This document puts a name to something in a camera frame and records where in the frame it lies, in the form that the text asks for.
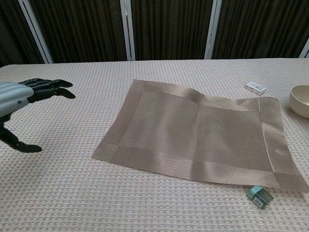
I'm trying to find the dark pleated partition panel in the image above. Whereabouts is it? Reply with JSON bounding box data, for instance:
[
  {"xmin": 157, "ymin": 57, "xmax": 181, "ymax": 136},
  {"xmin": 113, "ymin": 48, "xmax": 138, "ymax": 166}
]
[
  {"xmin": 212, "ymin": 0, "xmax": 309, "ymax": 59},
  {"xmin": 0, "ymin": 0, "xmax": 45, "ymax": 67},
  {"xmin": 130, "ymin": 0, "xmax": 214, "ymax": 61},
  {"xmin": 28, "ymin": 0, "xmax": 127, "ymax": 63}
]

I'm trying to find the white partition frame post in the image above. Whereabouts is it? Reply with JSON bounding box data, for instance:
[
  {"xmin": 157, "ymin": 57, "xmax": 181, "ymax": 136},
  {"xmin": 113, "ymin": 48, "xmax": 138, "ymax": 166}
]
[
  {"xmin": 120, "ymin": 0, "xmax": 136, "ymax": 61},
  {"xmin": 18, "ymin": 0, "xmax": 54, "ymax": 64},
  {"xmin": 204, "ymin": 0, "xmax": 223, "ymax": 60},
  {"xmin": 298, "ymin": 40, "xmax": 309, "ymax": 58}
]

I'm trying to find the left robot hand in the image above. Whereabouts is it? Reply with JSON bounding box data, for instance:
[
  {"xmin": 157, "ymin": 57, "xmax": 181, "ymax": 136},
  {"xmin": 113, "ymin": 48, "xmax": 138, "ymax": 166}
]
[{"xmin": 0, "ymin": 77, "xmax": 76, "ymax": 153}]

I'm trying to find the green pencil sharpener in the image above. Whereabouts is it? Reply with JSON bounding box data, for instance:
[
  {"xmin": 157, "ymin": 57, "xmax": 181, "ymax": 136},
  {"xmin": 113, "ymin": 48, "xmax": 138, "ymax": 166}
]
[{"xmin": 246, "ymin": 185, "xmax": 274, "ymax": 210}]

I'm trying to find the pink bowl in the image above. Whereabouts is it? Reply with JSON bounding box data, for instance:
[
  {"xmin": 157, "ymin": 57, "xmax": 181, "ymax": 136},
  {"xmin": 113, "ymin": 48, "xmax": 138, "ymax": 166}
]
[{"xmin": 289, "ymin": 85, "xmax": 309, "ymax": 119}]

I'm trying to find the pink woven tablecloth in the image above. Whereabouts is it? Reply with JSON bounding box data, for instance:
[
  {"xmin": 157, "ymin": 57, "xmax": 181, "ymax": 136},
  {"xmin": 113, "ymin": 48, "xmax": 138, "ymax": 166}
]
[{"xmin": 0, "ymin": 57, "xmax": 309, "ymax": 232}]

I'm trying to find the brown woven placemat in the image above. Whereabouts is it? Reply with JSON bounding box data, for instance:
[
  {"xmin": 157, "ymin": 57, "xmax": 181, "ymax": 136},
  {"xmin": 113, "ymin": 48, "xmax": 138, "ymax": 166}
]
[{"xmin": 91, "ymin": 78, "xmax": 309, "ymax": 194}]

